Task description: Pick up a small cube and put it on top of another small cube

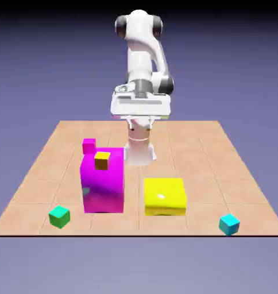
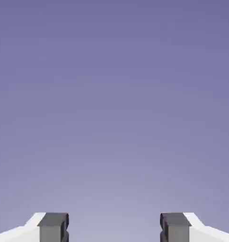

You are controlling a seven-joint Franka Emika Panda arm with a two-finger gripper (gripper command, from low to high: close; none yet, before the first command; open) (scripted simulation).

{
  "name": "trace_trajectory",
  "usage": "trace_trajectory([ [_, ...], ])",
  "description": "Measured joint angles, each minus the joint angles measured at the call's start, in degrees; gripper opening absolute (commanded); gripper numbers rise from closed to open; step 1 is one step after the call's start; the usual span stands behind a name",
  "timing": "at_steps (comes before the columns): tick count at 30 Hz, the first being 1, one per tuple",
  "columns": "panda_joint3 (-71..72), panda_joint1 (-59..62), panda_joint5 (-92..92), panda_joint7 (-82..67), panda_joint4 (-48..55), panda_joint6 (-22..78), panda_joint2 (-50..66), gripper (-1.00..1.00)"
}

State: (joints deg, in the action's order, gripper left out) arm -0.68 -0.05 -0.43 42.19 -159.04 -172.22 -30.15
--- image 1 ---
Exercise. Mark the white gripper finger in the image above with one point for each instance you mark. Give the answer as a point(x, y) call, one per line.
point(131, 124)
point(149, 124)

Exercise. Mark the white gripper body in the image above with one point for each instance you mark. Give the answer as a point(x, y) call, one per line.
point(140, 105)

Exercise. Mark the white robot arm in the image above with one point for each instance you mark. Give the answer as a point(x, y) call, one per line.
point(139, 57)

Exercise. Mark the small orange cube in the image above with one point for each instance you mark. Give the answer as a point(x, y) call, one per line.
point(101, 161)

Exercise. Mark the small magenta cube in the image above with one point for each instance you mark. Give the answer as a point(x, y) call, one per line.
point(89, 146)

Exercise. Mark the small green cube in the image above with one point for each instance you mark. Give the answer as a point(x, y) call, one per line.
point(59, 216)

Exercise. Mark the small cyan cube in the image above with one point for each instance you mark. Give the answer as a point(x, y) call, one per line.
point(229, 224)

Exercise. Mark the large magenta box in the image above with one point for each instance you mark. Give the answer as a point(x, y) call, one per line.
point(104, 183)

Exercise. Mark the large yellow box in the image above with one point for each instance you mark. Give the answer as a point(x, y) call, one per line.
point(164, 195)

